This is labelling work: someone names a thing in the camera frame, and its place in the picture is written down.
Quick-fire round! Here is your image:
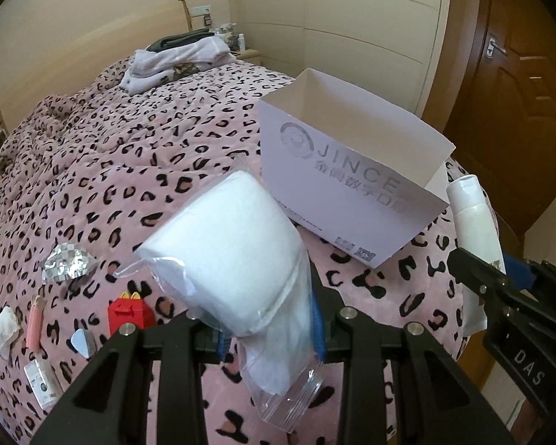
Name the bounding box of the pile of white clothes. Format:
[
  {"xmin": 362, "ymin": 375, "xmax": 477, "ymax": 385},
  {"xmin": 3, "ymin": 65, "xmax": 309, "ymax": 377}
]
[{"xmin": 120, "ymin": 37, "xmax": 235, "ymax": 93}]

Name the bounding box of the white cream tube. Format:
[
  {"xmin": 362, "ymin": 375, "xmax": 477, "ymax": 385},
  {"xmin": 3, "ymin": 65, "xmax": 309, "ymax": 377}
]
[{"xmin": 446, "ymin": 174, "xmax": 508, "ymax": 334}]

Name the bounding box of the white sock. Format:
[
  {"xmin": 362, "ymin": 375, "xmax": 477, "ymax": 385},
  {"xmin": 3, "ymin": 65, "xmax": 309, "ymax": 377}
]
[{"xmin": 0, "ymin": 307, "xmax": 21, "ymax": 360}]

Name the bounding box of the clear cotton swab box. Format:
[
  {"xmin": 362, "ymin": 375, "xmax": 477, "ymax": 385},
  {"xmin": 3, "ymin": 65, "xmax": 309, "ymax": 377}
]
[{"xmin": 23, "ymin": 358, "xmax": 64, "ymax": 411}]

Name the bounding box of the red house-shaped toy box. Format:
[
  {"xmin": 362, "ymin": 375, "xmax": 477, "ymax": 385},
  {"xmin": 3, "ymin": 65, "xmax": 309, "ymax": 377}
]
[{"xmin": 107, "ymin": 291, "xmax": 158, "ymax": 339}]

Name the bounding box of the brown wooden door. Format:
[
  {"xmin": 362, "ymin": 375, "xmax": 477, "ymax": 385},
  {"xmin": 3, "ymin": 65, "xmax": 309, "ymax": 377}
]
[{"xmin": 445, "ymin": 0, "xmax": 556, "ymax": 242}]

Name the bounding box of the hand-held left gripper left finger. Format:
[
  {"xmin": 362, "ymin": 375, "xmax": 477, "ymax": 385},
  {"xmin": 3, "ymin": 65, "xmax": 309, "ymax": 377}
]
[{"xmin": 30, "ymin": 315, "xmax": 228, "ymax": 445}]

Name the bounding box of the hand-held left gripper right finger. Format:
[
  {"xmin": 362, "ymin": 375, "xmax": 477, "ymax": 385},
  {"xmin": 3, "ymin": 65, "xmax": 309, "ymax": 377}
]
[{"xmin": 306, "ymin": 260, "xmax": 513, "ymax": 445}]

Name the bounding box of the pink leopard print blanket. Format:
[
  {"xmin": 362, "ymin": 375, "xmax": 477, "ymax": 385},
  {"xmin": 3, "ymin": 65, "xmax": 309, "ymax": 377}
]
[{"xmin": 0, "ymin": 53, "xmax": 506, "ymax": 445}]

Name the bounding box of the crumpled silver foil wrapper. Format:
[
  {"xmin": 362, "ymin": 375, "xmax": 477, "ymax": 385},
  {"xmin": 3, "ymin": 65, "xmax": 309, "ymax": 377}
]
[{"xmin": 42, "ymin": 243, "xmax": 98, "ymax": 283}]

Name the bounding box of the clear bag of cotton pads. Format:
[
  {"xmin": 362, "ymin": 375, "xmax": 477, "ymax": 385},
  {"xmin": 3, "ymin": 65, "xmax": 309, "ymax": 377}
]
[{"xmin": 120, "ymin": 155, "xmax": 327, "ymax": 439}]

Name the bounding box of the white paper box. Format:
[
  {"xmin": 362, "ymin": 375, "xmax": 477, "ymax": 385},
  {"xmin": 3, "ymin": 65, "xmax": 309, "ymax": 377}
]
[{"xmin": 258, "ymin": 68, "xmax": 457, "ymax": 270}]

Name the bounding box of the pink hair roller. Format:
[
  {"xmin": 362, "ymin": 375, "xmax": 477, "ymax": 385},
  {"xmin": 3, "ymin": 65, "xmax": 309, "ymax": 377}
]
[{"xmin": 26, "ymin": 296, "xmax": 44, "ymax": 352}]

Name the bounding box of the light wooden headboard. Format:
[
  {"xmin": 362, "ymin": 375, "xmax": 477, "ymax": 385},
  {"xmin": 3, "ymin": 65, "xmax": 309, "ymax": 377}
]
[{"xmin": 0, "ymin": 0, "xmax": 186, "ymax": 121}]

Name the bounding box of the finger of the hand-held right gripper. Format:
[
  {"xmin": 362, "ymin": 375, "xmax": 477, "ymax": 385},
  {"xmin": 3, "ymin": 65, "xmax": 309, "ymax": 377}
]
[
  {"xmin": 505, "ymin": 258, "xmax": 556, "ymax": 293},
  {"xmin": 447, "ymin": 248, "xmax": 510, "ymax": 300}
]

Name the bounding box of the dark folded garment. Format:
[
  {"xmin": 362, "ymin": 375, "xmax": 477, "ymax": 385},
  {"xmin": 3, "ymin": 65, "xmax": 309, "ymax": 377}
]
[{"xmin": 146, "ymin": 30, "xmax": 211, "ymax": 52}]

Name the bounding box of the light wooden nightstand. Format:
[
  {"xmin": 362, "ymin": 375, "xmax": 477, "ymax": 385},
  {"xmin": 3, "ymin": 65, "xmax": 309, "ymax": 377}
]
[{"xmin": 234, "ymin": 49, "xmax": 265, "ymax": 68}]

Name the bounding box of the small silver triangular packet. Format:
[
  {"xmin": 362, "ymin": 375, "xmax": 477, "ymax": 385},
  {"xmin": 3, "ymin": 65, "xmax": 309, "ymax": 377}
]
[{"xmin": 70, "ymin": 329, "xmax": 98, "ymax": 359}]

